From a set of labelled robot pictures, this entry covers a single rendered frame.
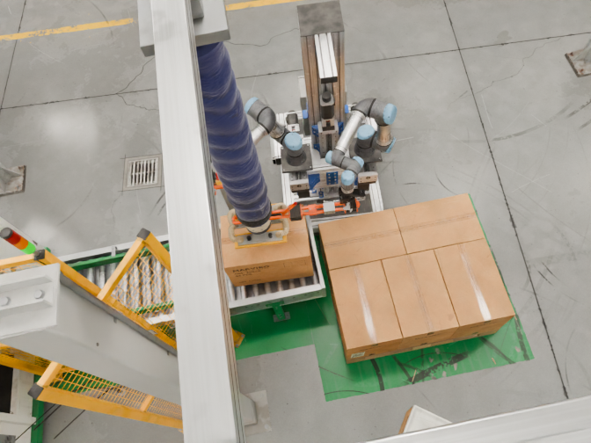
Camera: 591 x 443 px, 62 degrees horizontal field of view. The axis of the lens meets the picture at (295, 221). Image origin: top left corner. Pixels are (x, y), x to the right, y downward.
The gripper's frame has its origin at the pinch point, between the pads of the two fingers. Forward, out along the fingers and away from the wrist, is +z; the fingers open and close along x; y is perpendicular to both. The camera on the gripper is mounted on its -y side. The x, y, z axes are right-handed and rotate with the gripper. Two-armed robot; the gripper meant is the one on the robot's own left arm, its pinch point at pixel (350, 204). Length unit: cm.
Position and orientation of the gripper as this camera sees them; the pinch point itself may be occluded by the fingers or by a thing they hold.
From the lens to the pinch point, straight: 315.0
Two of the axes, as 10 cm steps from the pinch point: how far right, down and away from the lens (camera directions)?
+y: -9.9, 1.2, 0.4
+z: 0.9, 4.4, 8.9
